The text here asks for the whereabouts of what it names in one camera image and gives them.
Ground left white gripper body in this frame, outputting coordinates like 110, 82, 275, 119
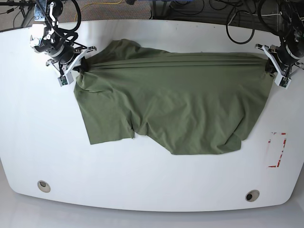
255, 43, 304, 88

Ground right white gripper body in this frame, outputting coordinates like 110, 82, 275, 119
46, 46, 96, 85

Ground green T-shirt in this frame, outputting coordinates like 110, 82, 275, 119
74, 39, 274, 155

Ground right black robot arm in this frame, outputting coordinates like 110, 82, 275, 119
30, 0, 96, 86

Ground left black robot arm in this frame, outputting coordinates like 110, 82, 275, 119
255, 0, 304, 89

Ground red tape marking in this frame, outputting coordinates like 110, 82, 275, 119
266, 132, 287, 168

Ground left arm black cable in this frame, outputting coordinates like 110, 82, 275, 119
225, 0, 285, 45

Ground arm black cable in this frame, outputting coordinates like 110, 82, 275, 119
51, 0, 83, 46
225, 0, 285, 45

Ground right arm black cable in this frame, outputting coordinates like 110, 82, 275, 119
51, 0, 83, 46

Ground yellow cable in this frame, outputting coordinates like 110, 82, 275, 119
74, 1, 122, 22

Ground left table cable grommet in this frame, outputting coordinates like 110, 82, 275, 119
37, 180, 51, 193

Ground table cable grommet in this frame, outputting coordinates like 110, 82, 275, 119
245, 190, 260, 202
37, 180, 51, 193

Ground right table cable grommet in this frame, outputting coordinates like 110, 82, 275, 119
245, 190, 260, 202

